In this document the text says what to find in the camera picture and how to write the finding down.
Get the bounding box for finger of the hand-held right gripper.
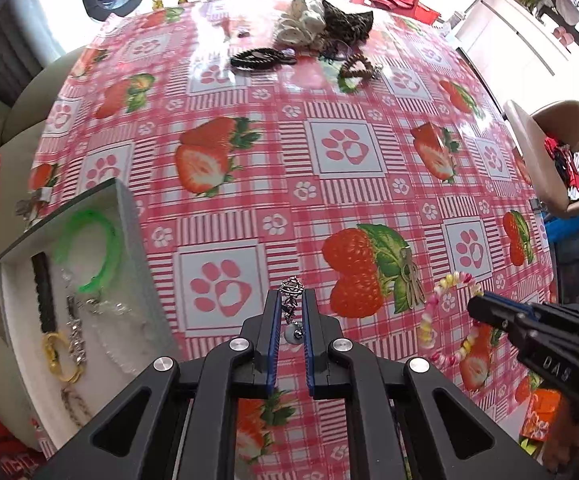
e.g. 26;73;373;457
467;297;533;349
478;293;541;319

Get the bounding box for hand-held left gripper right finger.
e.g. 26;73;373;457
302;287;550;480

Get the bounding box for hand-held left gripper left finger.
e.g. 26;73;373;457
34;287;283;480

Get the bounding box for silver knot charm keychain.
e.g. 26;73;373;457
279;279;305;347

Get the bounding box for pastel candy bead bracelet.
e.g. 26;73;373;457
416;270;485;368

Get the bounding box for white jewelry tray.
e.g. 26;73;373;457
0;179;181;457

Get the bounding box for clear bead chain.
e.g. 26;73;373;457
86;299;151;377

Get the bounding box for green bangle bracelet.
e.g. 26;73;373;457
52;209;123;294

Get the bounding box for silver star chain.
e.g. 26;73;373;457
66;294;89;364

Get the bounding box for braided rope bracelet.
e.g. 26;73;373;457
61;386;94;429

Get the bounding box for yellow hair tie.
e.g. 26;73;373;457
42;332;86;384

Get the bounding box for black strap bracelet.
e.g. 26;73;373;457
32;254;56;334

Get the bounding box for orange snack packet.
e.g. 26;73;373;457
519;388;563;442

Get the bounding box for bronze dragonfly hair clip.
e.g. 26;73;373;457
398;248;427;307

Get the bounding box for beige dining chair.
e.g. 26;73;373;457
503;99;579;219

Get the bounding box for red and black packets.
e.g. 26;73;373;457
544;137;579;202

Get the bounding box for strawberry print tablecloth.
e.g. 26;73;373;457
27;0;557;480

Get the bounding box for white cabinet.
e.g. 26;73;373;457
456;0;579;107

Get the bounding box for black braided hair claw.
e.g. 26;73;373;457
230;47;299;72

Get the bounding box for white dotted scrunchie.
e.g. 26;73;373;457
275;0;327;46

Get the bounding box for black leopard scrunchie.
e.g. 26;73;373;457
319;0;375;46

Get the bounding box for beige sofa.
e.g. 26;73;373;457
0;45;91;451

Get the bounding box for dark thin hair ties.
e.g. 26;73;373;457
314;39;351;59

